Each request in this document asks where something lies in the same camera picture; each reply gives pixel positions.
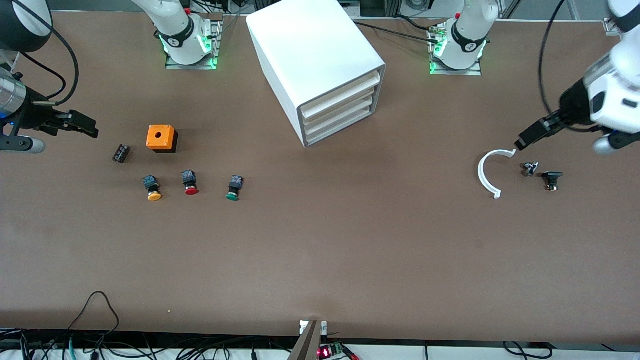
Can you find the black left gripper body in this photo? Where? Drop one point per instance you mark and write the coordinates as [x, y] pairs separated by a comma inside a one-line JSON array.
[[573, 105]]

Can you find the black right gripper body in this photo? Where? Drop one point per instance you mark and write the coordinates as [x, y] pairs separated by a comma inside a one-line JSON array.
[[36, 116]]

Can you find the green push button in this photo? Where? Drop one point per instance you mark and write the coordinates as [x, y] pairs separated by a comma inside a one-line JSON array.
[[233, 188]]

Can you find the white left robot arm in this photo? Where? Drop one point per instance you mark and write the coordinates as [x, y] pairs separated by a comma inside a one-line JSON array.
[[470, 35]]

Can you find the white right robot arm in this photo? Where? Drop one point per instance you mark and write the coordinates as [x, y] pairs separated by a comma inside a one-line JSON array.
[[180, 35]]

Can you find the yellow push button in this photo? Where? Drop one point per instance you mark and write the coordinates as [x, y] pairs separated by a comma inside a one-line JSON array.
[[152, 187]]

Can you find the red push button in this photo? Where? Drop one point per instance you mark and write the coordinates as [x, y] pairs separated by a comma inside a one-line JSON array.
[[190, 182]]

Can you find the small grey metal part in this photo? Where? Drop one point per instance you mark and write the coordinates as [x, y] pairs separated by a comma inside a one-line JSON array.
[[530, 168]]

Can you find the small black electrical block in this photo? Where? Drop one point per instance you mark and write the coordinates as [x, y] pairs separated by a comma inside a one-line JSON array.
[[120, 153]]

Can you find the orange box with hole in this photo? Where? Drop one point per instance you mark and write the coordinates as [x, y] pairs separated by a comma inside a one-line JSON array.
[[160, 136]]

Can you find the circuit board with red display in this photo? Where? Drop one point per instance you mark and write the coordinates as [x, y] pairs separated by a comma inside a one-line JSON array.
[[330, 351]]

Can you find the small black switch part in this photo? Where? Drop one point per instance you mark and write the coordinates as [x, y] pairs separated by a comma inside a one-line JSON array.
[[551, 179]]

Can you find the white curved plastic bracket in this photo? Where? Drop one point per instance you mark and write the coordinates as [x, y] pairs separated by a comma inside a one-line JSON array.
[[481, 172]]

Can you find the aluminium frame profile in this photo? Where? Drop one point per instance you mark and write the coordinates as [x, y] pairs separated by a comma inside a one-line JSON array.
[[611, 25]]

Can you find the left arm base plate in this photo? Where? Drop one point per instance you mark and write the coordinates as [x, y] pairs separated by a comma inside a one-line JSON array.
[[434, 67]]

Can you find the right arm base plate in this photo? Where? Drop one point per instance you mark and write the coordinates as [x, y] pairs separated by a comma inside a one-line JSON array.
[[216, 50]]

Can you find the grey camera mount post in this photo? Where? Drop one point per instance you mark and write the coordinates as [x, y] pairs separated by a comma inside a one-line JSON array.
[[307, 345]]

